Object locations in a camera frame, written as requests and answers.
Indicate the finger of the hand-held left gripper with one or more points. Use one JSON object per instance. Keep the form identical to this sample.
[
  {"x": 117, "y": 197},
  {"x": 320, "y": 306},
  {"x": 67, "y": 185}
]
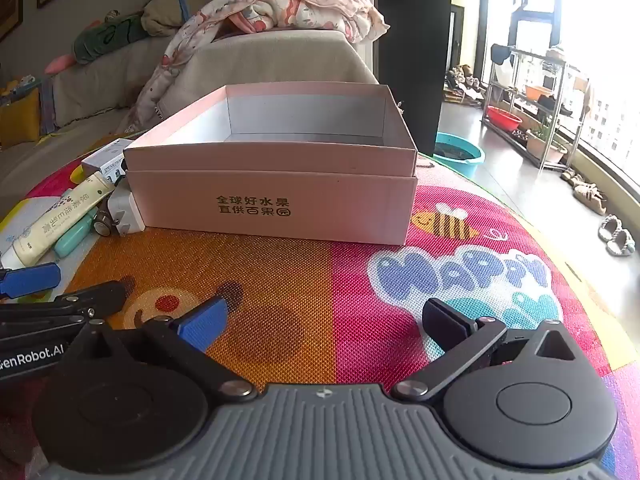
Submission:
[
  {"x": 95, "y": 296},
  {"x": 30, "y": 280}
]

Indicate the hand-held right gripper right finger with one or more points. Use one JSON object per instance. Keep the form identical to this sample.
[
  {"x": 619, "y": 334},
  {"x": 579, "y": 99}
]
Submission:
[{"x": 440, "y": 322}]

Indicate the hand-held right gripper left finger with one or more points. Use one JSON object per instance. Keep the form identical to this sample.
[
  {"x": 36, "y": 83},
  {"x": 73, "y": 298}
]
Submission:
[{"x": 202, "y": 322}]

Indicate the white charger plug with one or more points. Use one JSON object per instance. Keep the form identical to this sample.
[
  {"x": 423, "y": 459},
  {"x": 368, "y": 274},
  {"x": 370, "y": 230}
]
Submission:
[{"x": 127, "y": 210}]

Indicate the white box with hang tab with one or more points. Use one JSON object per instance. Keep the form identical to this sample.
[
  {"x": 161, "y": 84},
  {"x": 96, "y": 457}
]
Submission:
[{"x": 107, "y": 160}]

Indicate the pink cardboard box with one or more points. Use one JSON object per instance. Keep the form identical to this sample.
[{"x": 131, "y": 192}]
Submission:
[{"x": 270, "y": 200}]

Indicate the cream lotion tube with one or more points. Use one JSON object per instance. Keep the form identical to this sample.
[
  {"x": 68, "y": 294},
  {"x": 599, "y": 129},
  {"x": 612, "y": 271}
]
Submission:
[{"x": 55, "y": 220}]

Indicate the colourful play mat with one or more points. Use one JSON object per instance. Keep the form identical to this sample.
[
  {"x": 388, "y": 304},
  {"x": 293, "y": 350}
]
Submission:
[{"x": 350, "y": 285}]

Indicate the yellow cushion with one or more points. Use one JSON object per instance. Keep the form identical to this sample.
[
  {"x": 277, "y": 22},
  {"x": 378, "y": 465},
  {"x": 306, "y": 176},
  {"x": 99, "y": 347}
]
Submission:
[{"x": 20, "y": 115}]

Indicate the teal plastic basin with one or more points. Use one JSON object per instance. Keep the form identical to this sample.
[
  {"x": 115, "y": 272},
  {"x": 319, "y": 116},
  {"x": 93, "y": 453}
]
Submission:
[{"x": 457, "y": 157}]

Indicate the silver shoe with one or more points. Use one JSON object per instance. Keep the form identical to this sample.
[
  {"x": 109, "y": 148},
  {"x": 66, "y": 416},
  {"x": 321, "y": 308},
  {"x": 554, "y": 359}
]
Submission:
[
  {"x": 622, "y": 244},
  {"x": 610, "y": 227}
]

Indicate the beige sandal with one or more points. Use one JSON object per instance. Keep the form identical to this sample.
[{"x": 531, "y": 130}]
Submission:
[
  {"x": 591, "y": 199},
  {"x": 572, "y": 176}
]

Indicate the potted plant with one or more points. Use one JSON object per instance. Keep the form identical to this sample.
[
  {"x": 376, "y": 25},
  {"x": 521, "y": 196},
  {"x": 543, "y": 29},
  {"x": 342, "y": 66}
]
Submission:
[{"x": 545, "y": 145}]

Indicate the red plastic basin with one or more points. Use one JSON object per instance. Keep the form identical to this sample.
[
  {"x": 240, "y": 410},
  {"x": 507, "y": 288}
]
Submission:
[{"x": 504, "y": 119}]

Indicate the pink plush toy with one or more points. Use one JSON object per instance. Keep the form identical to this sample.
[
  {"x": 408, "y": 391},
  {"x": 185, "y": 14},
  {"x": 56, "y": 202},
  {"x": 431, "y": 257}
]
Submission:
[{"x": 60, "y": 64}]

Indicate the pile of toys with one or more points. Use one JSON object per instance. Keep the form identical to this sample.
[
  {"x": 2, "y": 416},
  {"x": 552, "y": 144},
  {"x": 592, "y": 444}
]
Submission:
[{"x": 462, "y": 85}]

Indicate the metal shelf rack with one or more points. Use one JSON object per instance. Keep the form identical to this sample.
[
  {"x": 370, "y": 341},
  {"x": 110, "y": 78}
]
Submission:
[{"x": 555, "y": 110}]

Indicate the orange plastic basin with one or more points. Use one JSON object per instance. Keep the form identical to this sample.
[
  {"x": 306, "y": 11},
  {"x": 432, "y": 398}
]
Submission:
[{"x": 539, "y": 93}]

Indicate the green plush pillow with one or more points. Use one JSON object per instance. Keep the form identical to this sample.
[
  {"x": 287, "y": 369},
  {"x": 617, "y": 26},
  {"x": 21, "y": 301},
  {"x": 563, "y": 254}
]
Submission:
[{"x": 107, "y": 35}]

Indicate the beige sofa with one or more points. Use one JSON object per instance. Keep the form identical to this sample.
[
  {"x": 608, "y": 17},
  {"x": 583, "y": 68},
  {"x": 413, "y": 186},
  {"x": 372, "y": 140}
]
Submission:
[{"x": 280, "y": 60}]

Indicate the beige pillow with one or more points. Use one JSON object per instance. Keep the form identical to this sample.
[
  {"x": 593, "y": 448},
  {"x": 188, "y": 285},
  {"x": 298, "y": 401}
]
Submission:
[{"x": 162, "y": 12}]

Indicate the pink printed blanket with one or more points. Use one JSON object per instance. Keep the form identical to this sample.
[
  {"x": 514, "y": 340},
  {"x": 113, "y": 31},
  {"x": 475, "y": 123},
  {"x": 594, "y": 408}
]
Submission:
[{"x": 320, "y": 5}]

